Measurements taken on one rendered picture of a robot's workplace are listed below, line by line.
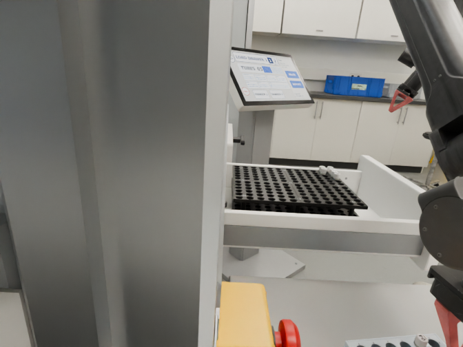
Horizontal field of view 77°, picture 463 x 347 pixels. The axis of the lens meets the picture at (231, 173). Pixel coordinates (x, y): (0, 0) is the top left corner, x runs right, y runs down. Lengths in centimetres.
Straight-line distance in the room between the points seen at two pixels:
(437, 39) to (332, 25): 359
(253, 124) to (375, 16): 295
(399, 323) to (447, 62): 36
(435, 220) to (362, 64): 425
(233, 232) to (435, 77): 32
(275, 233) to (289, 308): 12
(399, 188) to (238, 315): 43
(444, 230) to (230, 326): 19
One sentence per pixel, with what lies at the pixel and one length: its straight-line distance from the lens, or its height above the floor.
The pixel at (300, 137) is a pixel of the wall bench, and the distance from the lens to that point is 365.
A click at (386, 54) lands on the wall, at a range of 464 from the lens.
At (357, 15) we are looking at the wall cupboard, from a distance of 411.
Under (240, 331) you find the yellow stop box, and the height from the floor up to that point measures 91.
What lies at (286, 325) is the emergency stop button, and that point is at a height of 90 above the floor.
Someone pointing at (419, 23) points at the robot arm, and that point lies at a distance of 45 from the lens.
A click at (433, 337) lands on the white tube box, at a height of 80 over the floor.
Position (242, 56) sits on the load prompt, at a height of 116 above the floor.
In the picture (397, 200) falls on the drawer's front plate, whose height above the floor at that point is 89.
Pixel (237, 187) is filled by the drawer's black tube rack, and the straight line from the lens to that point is 52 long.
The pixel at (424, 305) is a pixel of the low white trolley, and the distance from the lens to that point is 60.
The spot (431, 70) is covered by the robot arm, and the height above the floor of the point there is 111.
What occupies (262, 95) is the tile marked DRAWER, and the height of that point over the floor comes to 100.
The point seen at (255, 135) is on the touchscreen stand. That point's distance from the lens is 148.
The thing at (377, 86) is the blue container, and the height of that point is 103.
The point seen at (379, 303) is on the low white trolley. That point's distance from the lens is 56.
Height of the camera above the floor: 110
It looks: 20 degrees down
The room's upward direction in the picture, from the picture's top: 4 degrees clockwise
